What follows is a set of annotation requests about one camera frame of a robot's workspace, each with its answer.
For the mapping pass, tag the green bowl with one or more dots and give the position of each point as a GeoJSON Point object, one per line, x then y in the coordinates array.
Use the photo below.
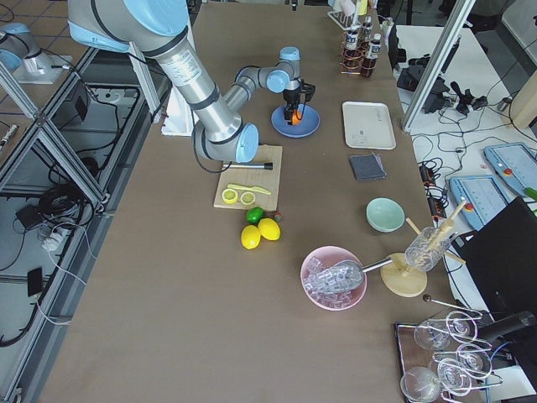
{"type": "Point", "coordinates": [384, 215]}

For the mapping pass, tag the orange fruit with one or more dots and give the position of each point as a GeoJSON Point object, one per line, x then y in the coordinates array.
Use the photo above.
{"type": "Point", "coordinates": [294, 120]}

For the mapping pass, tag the steel knife sharpener rod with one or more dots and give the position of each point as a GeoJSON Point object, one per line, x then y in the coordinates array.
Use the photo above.
{"type": "Point", "coordinates": [252, 166]}

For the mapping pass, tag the yellow plastic knife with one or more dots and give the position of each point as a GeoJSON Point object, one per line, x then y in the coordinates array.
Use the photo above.
{"type": "Point", "coordinates": [257, 189]}

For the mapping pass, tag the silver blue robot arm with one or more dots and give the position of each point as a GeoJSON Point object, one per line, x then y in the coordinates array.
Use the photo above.
{"type": "Point", "coordinates": [159, 29]}

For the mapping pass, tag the wine glass rack tray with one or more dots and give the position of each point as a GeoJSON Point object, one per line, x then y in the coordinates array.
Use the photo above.
{"type": "Point", "coordinates": [443, 359]}

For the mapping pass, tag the wooden cup tree stand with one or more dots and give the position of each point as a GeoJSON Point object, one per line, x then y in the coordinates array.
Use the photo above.
{"type": "Point", "coordinates": [406, 275]}

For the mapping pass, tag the copper wire bottle rack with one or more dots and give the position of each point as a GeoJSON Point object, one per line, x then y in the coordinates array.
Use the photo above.
{"type": "Point", "coordinates": [359, 58]}

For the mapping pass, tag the metal ice scoop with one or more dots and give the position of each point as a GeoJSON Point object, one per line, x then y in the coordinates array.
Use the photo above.
{"type": "Point", "coordinates": [356, 270]}

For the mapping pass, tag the wooden cutting board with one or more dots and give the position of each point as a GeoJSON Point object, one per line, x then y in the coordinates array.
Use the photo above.
{"type": "Point", "coordinates": [267, 179]}

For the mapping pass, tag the aluminium frame post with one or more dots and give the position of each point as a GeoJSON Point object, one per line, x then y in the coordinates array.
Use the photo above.
{"type": "Point", "coordinates": [448, 36]}

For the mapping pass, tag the yellow lemon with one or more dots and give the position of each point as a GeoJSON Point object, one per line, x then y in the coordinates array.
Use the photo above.
{"type": "Point", "coordinates": [269, 229]}
{"type": "Point", "coordinates": [250, 237]}

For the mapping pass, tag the pink bowl with ice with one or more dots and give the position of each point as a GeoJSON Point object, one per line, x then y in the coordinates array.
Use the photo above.
{"type": "Point", "coordinates": [329, 282]}

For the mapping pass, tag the lemon slice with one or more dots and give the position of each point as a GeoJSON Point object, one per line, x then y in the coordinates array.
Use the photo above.
{"type": "Point", "coordinates": [247, 198]}
{"type": "Point", "coordinates": [229, 196]}

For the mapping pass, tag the clear glass mug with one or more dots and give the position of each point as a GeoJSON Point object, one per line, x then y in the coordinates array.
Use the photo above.
{"type": "Point", "coordinates": [427, 249]}

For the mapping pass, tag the green lime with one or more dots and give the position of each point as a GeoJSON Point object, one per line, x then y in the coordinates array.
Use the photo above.
{"type": "Point", "coordinates": [254, 215]}

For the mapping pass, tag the black monitor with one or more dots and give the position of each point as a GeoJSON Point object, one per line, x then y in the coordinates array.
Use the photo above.
{"type": "Point", "coordinates": [501, 259]}

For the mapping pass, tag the grey cloth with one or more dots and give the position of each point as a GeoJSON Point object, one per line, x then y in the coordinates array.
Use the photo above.
{"type": "Point", "coordinates": [367, 167]}

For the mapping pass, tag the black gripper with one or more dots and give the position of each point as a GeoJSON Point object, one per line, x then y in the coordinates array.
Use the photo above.
{"type": "Point", "coordinates": [290, 99]}

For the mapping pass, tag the pink cup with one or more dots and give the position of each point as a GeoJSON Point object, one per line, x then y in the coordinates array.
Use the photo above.
{"type": "Point", "coordinates": [348, 7]}

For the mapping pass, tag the blue plate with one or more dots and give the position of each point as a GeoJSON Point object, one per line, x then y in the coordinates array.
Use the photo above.
{"type": "Point", "coordinates": [307, 125]}

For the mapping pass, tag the blue teach pendant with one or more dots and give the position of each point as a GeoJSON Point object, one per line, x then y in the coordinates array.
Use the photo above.
{"type": "Point", "coordinates": [484, 198]}
{"type": "Point", "coordinates": [515, 164]}

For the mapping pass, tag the cream tray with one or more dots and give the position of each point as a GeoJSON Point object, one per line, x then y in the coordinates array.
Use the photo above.
{"type": "Point", "coordinates": [367, 125]}

